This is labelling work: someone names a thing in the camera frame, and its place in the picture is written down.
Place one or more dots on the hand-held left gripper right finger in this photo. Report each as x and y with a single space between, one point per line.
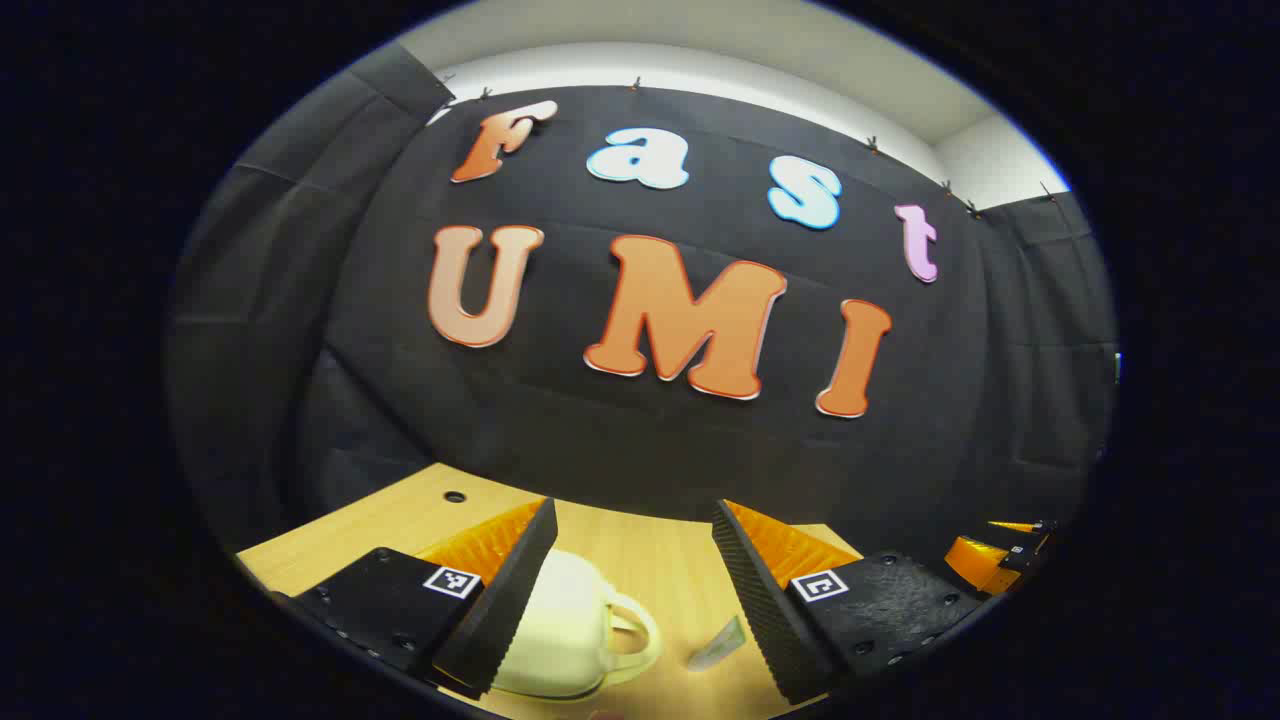
762 610

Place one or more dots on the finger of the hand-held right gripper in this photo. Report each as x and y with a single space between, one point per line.
1020 527
975 560

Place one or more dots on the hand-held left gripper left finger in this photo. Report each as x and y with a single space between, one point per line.
500 610

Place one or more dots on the silver green skin care tube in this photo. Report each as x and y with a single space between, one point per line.
716 645

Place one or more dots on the pale yellow suitcase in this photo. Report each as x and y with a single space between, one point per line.
560 630

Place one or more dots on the black backdrop cloth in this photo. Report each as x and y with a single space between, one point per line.
600 430

